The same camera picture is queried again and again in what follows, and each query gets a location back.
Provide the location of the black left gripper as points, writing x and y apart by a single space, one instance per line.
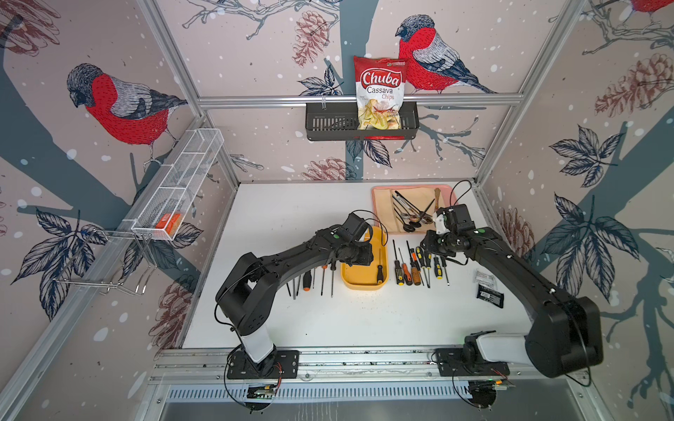
368 255

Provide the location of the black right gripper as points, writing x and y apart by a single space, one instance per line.
427 242

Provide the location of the large orange black screwdriver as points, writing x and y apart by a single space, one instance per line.
323 276

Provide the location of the black stubby yellow-tipped screwdriver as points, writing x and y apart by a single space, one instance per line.
380 268

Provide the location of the black yellow stubby screwdriver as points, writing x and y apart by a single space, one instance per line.
438 267

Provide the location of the black orange-tipped screwdriver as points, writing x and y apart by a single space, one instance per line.
307 281

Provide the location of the slim orange black screwdriver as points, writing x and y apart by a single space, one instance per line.
406 272

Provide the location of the brown handled screwdriver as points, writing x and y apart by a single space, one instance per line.
416 275

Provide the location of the thin black precision screwdriver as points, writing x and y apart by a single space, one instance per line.
422 265

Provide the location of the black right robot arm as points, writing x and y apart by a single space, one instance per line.
565 335

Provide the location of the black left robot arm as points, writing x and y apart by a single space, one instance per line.
247 295

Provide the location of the yellow plastic storage box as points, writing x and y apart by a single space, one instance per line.
365 277

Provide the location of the black spoon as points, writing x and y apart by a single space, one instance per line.
408 213

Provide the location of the beige cloth on tray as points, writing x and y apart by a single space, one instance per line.
387 216

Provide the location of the pink plastic tray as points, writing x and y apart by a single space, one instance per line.
384 210

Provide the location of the clear plastic packet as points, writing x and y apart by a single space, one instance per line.
486 279

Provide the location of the Chuba cassava chips bag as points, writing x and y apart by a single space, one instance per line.
380 90

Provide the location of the orange item in shelf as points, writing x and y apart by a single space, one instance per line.
169 222

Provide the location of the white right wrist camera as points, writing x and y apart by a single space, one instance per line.
440 223

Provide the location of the purple handled knife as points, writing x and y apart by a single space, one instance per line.
438 196

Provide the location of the black wire wall basket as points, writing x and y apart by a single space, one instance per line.
339 121

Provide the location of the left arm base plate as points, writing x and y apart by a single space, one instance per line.
279 364

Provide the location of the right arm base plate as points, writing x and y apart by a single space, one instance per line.
454 361

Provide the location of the white wire mesh shelf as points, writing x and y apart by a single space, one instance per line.
181 184

